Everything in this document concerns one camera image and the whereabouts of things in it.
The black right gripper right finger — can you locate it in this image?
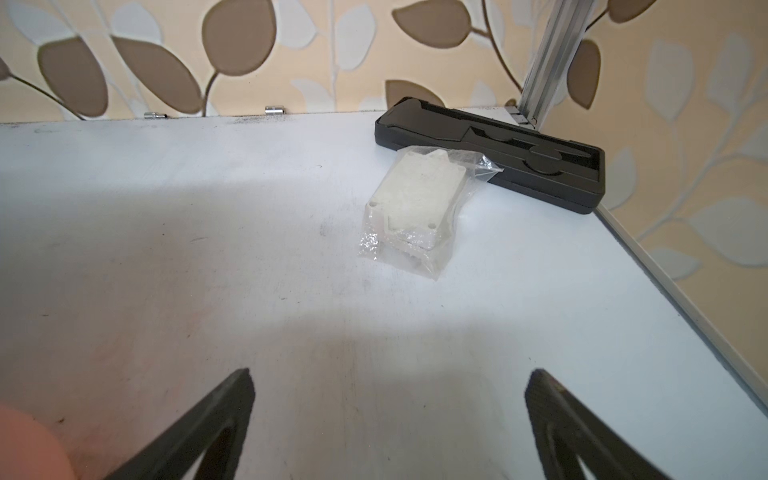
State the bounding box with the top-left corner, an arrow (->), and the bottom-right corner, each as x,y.
524,369 -> 668,480

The black plastic tray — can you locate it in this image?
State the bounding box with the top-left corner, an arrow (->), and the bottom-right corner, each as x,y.
374,97 -> 606,214

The pink plastic bucket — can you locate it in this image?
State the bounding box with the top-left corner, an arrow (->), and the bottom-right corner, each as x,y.
1,405 -> 76,479

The clear bag with white part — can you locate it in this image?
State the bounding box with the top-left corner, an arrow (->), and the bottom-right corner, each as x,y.
359,146 -> 503,280

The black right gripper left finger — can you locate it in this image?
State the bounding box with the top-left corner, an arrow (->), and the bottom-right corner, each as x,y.
107,368 -> 256,479

